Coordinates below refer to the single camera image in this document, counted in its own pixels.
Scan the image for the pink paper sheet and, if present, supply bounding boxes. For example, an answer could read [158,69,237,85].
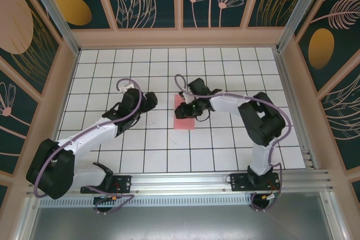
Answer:
[173,93,196,130]

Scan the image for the grey metal bench panel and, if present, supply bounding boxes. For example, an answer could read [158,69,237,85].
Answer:
[24,191,348,240]

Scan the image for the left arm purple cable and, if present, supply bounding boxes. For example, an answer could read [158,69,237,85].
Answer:
[33,78,143,216]

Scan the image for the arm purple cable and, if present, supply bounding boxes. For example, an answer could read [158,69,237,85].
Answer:
[33,78,143,216]
[174,74,292,213]

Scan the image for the long aluminium mounting rail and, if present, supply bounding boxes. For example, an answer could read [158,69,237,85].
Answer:
[26,169,335,196]

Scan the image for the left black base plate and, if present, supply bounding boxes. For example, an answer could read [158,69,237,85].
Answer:
[80,174,133,194]

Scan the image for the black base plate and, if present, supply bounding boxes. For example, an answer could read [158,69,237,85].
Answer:
[229,173,281,193]
[80,174,133,194]

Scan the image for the aluminium side rail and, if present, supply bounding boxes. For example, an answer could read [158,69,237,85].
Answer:
[274,47,318,169]

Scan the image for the slotted grey cable duct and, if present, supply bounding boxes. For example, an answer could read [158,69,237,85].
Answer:
[39,197,254,207]

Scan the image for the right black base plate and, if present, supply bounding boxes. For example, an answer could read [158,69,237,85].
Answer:
[229,173,281,193]

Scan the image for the small electronics board with wires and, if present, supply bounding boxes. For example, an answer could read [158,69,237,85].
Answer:
[92,193,123,204]
[260,192,282,204]

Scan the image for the aluminium corner post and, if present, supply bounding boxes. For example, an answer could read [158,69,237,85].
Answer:
[24,0,81,55]
[276,0,338,53]

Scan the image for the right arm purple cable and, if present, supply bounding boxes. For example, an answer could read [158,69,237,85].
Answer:
[174,74,292,213]

